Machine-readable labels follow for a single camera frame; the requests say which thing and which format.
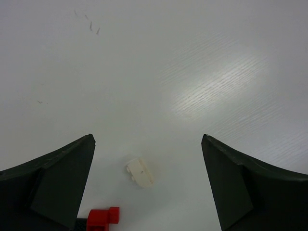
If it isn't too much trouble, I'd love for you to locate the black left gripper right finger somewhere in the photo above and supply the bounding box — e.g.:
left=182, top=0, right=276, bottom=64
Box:
left=201, top=135, right=308, bottom=231

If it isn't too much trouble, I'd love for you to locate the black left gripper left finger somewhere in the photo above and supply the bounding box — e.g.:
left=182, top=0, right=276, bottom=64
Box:
left=0, top=134, right=95, bottom=231

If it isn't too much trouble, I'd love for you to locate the black lego brick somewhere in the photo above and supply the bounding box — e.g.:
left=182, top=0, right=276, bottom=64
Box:
left=73, top=218, right=87, bottom=231

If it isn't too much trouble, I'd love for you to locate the red lego brick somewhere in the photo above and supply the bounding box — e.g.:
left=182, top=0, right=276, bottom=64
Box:
left=86, top=207, right=120, bottom=231

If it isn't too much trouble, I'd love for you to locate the cream white lego brick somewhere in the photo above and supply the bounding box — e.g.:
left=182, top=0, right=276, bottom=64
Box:
left=126, top=157, right=154, bottom=188

